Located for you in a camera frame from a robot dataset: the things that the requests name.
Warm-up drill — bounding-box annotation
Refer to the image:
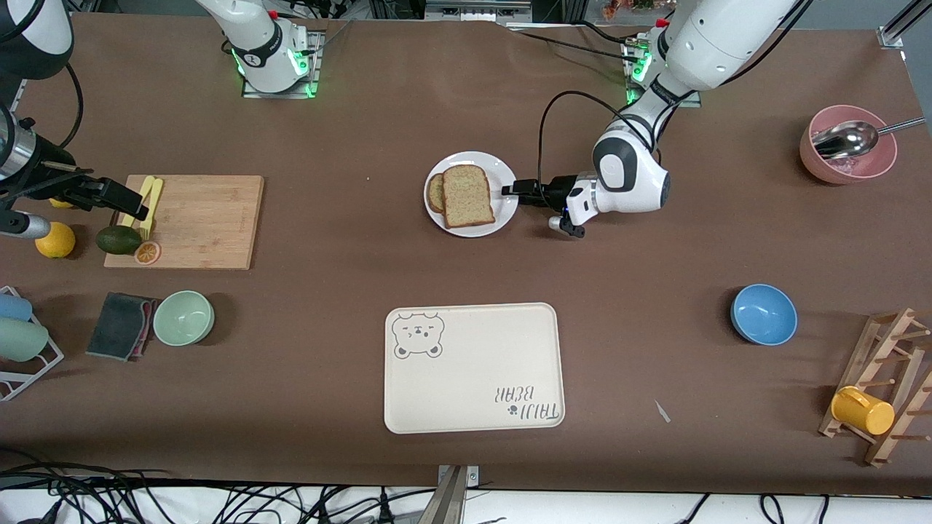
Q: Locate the orange citrus fruit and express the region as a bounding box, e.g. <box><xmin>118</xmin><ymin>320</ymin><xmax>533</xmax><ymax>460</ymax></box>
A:
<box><xmin>35</xmin><ymin>222</ymin><xmax>76</xmax><ymax>259</ymax></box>

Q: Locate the pale green cup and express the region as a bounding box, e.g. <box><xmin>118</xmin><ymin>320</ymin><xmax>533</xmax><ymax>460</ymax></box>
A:
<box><xmin>0</xmin><ymin>317</ymin><xmax>50</xmax><ymax>362</ymax></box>

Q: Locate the wooden cutting board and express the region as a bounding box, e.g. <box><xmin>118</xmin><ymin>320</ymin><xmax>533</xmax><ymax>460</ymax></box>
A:
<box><xmin>103</xmin><ymin>175</ymin><xmax>265</xmax><ymax>271</ymax></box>

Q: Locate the cream bear print tray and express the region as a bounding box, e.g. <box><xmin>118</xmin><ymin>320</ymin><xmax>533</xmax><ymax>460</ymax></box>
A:
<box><xmin>384</xmin><ymin>303</ymin><xmax>566</xmax><ymax>435</ymax></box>

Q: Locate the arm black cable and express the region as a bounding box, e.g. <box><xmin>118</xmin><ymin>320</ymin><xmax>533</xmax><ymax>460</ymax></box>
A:
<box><xmin>60</xmin><ymin>64</ymin><xmax>84</xmax><ymax>148</ymax></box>
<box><xmin>537</xmin><ymin>0</ymin><xmax>816</xmax><ymax>191</ymax></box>

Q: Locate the pale green bowl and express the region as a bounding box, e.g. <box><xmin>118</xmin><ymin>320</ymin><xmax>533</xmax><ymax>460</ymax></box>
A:
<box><xmin>152</xmin><ymin>290</ymin><xmax>216</xmax><ymax>347</ymax></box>

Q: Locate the pink bowl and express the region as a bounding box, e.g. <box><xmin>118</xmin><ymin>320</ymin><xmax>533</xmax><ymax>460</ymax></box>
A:
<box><xmin>799</xmin><ymin>105</ymin><xmax>899</xmax><ymax>185</ymax></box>

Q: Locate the white round plate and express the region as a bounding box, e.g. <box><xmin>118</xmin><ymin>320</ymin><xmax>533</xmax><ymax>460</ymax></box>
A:
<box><xmin>424</xmin><ymin>151</ymin><xmax>520</xmax><ymax>238</ymax></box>

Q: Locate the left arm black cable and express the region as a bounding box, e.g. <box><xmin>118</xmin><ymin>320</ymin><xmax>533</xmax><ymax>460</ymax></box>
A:
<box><xmin>537</xmin><ymin>0</ymin><xmax>816</xmax><ymax>191</ymax></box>

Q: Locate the aluminium frame post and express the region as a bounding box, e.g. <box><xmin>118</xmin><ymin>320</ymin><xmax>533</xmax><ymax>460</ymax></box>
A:
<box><xmin>877</xmin><ymin>0</ymin><xmax>932</xmax><ymax>50</ymax></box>

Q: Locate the orange red decoration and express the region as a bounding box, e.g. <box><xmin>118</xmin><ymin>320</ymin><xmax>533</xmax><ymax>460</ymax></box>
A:
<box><xmin>603</xmin><ymin>0</ymin><xmax>656</xmax><ymax>19</ymax></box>

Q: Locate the yellow plastic knife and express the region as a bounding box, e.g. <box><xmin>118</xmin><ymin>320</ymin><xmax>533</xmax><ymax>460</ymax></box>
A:
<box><xmin>120</xmin><ymin>175</ymin><xmax>156</xmax><ymax>228</ymax></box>

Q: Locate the blue bowl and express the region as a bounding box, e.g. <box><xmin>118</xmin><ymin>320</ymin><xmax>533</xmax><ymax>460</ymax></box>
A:
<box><xmin>730</xmin><ymin>284</ymin><xmax>799</xmax><ymax>346</ymax></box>

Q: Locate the grey folded cloth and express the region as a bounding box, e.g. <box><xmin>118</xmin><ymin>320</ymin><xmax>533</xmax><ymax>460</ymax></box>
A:
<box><xmin>86</xmin><ymin>292</ymin><xmax>162</xmax><ymax>362</ymax></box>

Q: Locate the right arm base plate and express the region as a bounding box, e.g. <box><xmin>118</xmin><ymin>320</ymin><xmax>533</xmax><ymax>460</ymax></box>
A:
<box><xmin>240</xmin><ymin>28</ymin><xmax>323</xmax><ymax>100</ymax></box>

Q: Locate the plain bread slice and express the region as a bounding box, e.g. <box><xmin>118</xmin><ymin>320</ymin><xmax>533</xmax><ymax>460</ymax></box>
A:
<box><xmin>442</xmin><ymin>164</ymin><xmax>497</xmax><ymax>229</ymax></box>

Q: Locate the yellow cup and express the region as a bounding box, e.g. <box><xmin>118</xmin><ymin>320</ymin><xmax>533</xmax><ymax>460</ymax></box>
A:
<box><xmin>831</xmin><ymin>386</ymin><xmax>896</xmax><ymax>436</ymax></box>

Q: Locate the white wire rack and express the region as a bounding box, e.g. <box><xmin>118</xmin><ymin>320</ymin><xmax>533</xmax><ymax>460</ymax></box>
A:
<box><xmin>0</xmin><ymin>286</ymin><xmax>65</xmax><ymax>402</ymax></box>

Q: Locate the grey metal bracket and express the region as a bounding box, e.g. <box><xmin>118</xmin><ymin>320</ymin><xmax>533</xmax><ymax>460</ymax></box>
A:
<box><xmin>424</xmin><ymin>0</ymin><xmax>532</xmax><ymax>23</ymax></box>

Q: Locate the black cable tangle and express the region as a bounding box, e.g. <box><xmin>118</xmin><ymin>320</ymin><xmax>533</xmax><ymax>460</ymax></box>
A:
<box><xmin>0</xmin><ymin>448</ymin><xmax>438</xmax><ymax>524</ymax></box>

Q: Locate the metal ladle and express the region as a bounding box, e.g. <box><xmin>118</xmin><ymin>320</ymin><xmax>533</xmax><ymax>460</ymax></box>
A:
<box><xmin>810</xmin><ymin>116</ymin><xmax>927</xmax><ymax>162</ymax></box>

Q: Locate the green avocado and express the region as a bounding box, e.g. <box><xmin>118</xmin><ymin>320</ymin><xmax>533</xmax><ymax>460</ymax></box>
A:
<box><xmin>95</xmin><ymin>225</ymin><xmax>143</xmax><ymax>255</ymax></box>

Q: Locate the yellow plastic fork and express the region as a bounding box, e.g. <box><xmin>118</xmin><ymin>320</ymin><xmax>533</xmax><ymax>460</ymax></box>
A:
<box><xmin>139</xmin><ymin>178</ymin><xmax>165</xmax><ymax>241</ymax></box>

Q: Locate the wooden cup rack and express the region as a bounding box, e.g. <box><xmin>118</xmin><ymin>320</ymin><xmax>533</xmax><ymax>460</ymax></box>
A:
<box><xmin>818</xmin><ymin>308</ymin><xmax>932</xmax><ymax>467</ymax></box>

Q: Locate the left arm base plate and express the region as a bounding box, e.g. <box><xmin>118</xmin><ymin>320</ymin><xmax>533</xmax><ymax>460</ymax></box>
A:
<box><xmin>623</xmin><ymin>40</ymin><xmax>704</xmax><ymax>109</ymax></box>

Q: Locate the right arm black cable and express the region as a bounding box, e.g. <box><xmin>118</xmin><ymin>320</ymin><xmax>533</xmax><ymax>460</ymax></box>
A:
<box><xmin>60</xmin><ymin>64</ymin><xmax>84</xmax><ymax>148</ymax></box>

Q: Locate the black table cable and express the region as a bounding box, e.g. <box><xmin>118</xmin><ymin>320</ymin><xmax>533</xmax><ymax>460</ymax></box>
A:
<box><xmin>506</xmin><ymin>20</ymin><xmax>645</xmax><ymax>66</ymax></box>

